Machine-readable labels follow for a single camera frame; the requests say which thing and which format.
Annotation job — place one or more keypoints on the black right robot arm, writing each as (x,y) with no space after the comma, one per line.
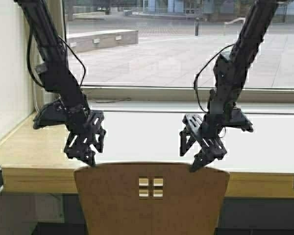
(230,70)

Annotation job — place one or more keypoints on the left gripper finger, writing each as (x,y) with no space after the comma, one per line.
(88,157)
(99,138)

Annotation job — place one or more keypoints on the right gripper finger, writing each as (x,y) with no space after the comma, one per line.
(186,141)
(201,159)

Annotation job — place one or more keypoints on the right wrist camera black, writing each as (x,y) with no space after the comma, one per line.
(239,120)

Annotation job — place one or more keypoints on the outdoor concrete bench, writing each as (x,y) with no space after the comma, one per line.
(88,41)

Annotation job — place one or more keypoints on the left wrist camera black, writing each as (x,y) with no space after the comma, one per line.
(51,114)

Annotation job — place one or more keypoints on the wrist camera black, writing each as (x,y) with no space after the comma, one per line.
(51,114)
(239,120)

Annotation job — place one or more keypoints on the outdoor black bollard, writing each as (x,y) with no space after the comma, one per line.
(196,26)

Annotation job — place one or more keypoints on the long wooden counter table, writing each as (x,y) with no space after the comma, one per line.
(261,163)

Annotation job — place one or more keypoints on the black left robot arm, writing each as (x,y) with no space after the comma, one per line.
(71,108)

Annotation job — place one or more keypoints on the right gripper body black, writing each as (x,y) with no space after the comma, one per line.
(209,141)

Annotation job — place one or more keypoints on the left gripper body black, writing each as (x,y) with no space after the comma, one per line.
(82,126)

